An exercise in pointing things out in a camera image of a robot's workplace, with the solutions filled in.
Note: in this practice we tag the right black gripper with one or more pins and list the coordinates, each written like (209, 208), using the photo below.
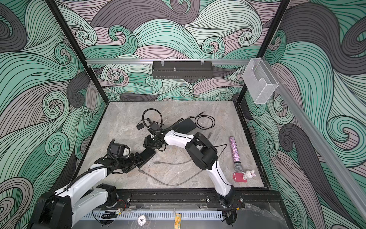
(146, 143)

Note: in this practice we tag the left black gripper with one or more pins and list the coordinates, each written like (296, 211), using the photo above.
(134, 162)

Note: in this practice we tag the black network switch box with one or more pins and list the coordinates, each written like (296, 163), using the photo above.
(145, 156)

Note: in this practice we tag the dark grey box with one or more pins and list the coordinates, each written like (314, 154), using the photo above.
(185, 126)

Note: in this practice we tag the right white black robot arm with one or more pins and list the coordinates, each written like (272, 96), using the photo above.
(201, 151)

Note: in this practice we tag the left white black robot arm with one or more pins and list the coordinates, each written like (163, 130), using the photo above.
(63, 208)

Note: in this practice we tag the round white sticker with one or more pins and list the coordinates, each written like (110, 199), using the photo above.
(142, 220)

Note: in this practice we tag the yellow label tag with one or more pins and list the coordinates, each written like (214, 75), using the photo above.
(177, 221)

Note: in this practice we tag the glitter purple microphone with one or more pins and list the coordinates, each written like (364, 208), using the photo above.
(235, 155)

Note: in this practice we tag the pink toy with bunny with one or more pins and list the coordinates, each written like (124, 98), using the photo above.
(243, 177)

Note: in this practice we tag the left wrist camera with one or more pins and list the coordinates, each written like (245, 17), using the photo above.
(125, 151)

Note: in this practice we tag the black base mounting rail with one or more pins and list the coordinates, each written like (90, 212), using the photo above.
(205, 197)

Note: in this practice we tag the white slotted cable duct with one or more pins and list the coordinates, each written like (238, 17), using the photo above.
(170, 215)

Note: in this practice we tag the black perforated wall tray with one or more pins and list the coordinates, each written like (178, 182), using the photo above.
(190, 70)

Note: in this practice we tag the clear acrylic wall holder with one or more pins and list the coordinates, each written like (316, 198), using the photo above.
(260, 80)

